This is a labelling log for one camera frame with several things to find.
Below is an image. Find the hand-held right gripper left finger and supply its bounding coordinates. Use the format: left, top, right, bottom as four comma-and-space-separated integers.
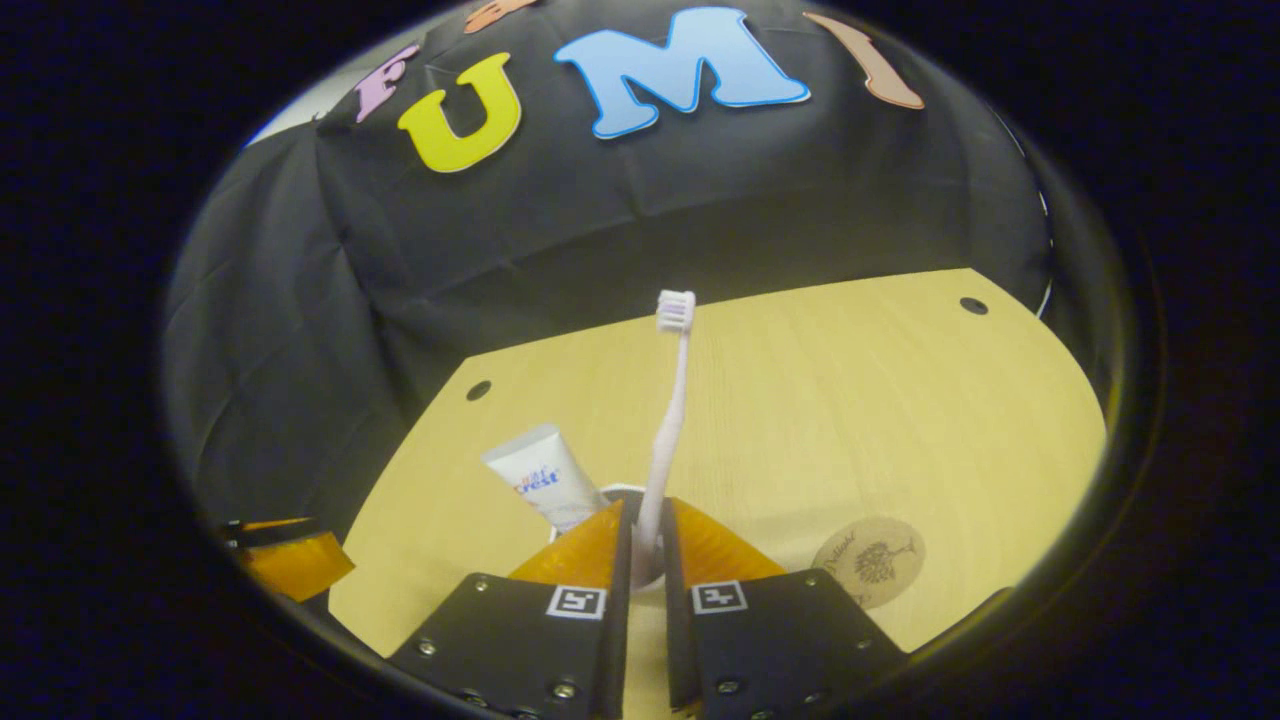
385, 497, 633, 720

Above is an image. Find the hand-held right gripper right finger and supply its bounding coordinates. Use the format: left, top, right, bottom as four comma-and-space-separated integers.
660, 497, 911, 720

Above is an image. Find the white cup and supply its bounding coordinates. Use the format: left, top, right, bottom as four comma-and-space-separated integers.
548, 484, 669, 591

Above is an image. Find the white toothpaste tube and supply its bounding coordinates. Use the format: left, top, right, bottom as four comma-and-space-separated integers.
481, 423, 611, 534

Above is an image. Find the round wooden coaster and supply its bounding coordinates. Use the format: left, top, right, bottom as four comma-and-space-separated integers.
811, 516, 927, 609

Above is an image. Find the pale pink toothbrush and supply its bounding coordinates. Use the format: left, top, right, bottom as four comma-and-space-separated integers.
630, 290, 698, 586

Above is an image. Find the black backdrop cloth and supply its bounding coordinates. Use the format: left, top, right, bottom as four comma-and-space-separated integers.
160, 0, 1121, 601

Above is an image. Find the thin white cable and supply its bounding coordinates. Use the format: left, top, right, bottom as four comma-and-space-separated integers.
1035, 190, 1056, 321

